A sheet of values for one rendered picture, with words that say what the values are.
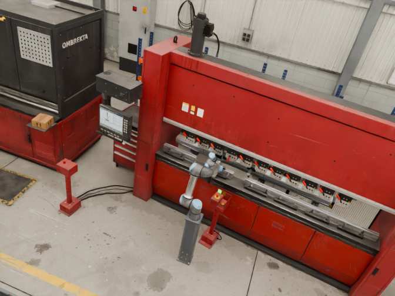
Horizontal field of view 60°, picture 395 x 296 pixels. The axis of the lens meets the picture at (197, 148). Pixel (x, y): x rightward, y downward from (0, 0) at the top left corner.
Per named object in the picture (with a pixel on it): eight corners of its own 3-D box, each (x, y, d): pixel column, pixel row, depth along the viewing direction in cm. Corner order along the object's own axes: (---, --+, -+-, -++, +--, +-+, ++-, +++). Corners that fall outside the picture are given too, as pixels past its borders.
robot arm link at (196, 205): (197, 215, 387) (200, 207, 379) (187, 210, 391) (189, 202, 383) (202, 209, 396) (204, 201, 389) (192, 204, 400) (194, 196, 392)
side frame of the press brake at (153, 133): (132, 195, 520) (143, 49, 389) (161, 167, 586) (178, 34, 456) (146, 202, 513) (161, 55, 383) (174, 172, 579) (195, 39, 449)
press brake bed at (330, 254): (150, 198, 520) (154, 155, 474) (157, 190, 537) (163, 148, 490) (347, 294, 438) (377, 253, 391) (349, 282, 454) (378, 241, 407)
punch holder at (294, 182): (284, 182, 414) (288, 172, 404) (286, 178, 420) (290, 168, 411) (296, 187, 410) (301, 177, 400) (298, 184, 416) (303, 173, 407)
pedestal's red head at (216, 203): (208, 204, 435) (211, 194, 425) (215, 198, 447) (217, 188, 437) (222, 212, 428) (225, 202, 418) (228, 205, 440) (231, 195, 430)
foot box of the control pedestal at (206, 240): (197, 242, 467) (198, 236, 460) (206, 231, 486) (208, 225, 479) (210, 249, 460) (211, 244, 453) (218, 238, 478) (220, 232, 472)
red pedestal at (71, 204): (57, 211, 472) (53, 164, 425) (70, 200, 491) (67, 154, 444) (69, 217, 466) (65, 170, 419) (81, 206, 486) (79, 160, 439)
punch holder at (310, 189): (300, 189, 408) (305, 178, 399) (302, 185, 415) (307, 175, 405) (313, 194, 404) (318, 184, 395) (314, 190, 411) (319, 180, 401)
